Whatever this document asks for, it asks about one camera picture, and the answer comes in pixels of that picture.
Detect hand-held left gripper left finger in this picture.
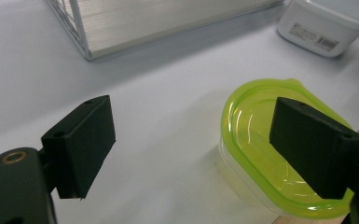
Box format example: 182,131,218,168
40,94,117,200

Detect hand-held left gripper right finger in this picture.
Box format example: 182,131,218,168
269,96,359,201

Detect white lidded plastic container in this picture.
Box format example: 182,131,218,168
276,0,359,59

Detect white wire shelf rack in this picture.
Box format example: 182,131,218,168
46,0,285,62

